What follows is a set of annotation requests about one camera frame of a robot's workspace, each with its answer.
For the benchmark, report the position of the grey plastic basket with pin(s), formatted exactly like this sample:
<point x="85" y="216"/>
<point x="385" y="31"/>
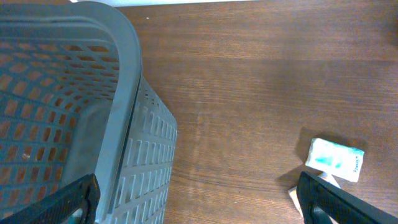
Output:
<point x="74" y="102"/>

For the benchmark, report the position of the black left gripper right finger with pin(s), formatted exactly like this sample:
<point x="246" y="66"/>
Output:
<point x="346" y="208"/>

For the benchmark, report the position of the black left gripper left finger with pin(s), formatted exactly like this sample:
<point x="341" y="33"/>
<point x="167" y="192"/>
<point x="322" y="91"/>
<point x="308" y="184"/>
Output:
<point x="75" y="203"/>

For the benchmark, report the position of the orange Kleenex tissue pack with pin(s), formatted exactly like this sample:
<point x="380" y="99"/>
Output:
<point x="310" y="197"/>

